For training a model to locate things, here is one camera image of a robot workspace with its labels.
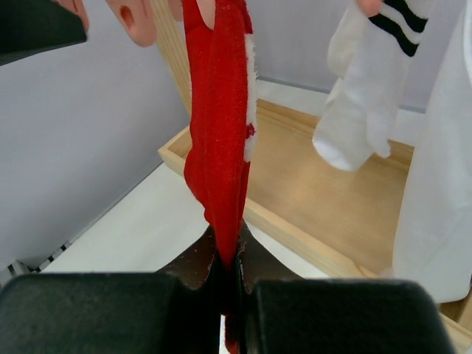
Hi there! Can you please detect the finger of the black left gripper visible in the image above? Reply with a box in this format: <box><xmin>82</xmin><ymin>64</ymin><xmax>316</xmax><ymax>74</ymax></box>
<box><xmin>1</xmin><ymin>0</ymin><xmax>87</xmax><ymax>66</ymax></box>

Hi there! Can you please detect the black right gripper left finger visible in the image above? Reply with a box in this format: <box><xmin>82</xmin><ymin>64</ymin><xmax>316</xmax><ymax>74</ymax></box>
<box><xmin>1</xmin><ymin>228</ymin><xmax>220</xmax><ymax>353</ymax></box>

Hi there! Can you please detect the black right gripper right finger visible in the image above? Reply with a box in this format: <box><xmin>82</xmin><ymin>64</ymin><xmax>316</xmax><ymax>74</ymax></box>
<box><xmin>224</xmin><ymin>226</ymin><xmax>454</xmax><ymax>353</ymax></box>

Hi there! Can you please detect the pink round clip hanger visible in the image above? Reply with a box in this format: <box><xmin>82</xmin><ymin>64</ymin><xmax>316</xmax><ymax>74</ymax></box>
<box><xmin>51</xmin><ymin>0</ymin><xmax>388</xmax><ymax>48</ymax></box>

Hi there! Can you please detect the red sock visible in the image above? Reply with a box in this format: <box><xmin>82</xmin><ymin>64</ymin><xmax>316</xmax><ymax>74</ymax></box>
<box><xmin>180</xmin><ymin>0</ymin><xmax>259</xmax><ymax>353</ymax></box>

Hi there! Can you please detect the wooden clothes rack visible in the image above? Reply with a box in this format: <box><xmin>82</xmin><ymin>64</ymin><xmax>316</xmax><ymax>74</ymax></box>
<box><xmin>147</xmin><ymin>0</ymin><xmax>472</xmax><ymax>354</ymax></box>

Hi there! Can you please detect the white shirt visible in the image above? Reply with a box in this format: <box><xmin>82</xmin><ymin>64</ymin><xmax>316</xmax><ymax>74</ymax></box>
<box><xmin>392</xmin><ymin>1</ymin><xmax>471</xmax><ymax>303</ymax></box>

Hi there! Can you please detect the white striped sock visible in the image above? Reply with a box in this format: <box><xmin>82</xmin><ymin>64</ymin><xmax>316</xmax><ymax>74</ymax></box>
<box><xmin>313</xmin><ymin>1</ymin><xmax>436</xmax><ymax>172</ymax></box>

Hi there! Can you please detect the aluminium frame rail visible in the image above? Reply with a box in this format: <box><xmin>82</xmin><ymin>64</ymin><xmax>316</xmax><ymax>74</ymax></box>
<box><xmin>1</xmin><ymin>240</ymin><xmax>72</xmax><ymax>288</ymax></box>

